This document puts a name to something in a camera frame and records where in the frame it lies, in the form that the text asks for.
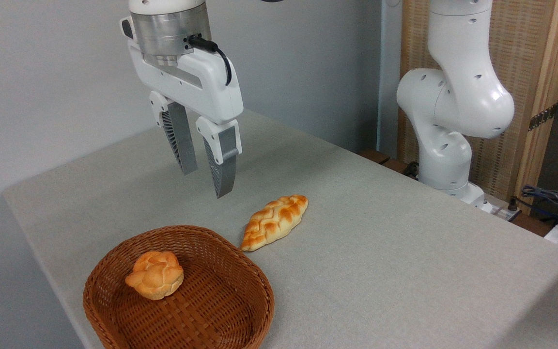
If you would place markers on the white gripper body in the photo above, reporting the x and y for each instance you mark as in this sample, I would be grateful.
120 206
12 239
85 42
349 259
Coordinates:
201 82

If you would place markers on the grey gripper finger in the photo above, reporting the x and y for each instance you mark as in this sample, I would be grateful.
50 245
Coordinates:
224 165
182 140

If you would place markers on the long braided bread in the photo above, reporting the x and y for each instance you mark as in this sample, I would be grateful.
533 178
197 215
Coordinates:
274 220

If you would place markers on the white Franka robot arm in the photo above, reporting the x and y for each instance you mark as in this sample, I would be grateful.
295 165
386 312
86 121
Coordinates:
463 97

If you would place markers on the round knotted bread roll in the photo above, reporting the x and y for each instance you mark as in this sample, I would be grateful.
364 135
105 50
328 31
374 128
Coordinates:
155 276

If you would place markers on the brown wicker basket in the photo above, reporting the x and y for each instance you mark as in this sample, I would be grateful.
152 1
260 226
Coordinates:
211 300

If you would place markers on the grey tablecloth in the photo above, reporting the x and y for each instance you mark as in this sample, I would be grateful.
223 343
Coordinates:
380 252

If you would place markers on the wood framed rattan screen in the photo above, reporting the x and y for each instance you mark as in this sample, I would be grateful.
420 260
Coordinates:
521 58

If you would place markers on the black screen hinge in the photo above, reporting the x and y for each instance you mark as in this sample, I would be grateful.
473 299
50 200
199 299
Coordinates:
543 117

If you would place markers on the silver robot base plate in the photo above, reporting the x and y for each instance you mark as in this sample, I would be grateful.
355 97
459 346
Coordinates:
502 212

